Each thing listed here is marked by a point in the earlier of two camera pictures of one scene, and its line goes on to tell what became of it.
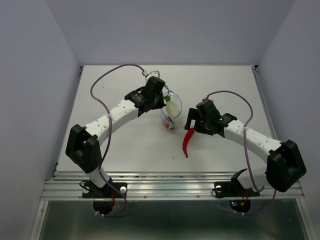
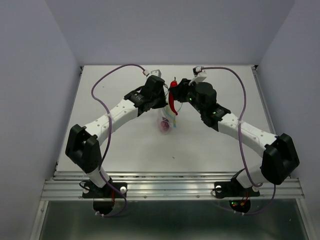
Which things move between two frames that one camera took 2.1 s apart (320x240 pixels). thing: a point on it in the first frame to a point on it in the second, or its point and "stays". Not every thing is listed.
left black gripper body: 158,102 stays
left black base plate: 91,191 stays
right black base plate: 233,189 stays
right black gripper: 193,114 to 178,93
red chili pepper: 190,132 to 173,84
